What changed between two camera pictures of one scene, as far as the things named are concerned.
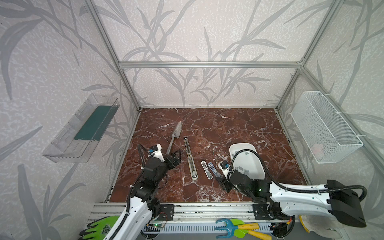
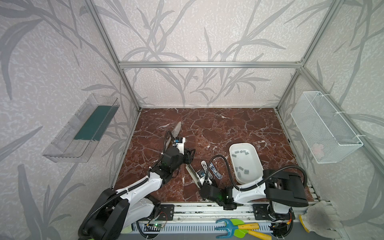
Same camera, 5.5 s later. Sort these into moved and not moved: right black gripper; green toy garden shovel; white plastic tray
Moved: right black gripper
Not moved: green toy garden shovel; white plastic tray
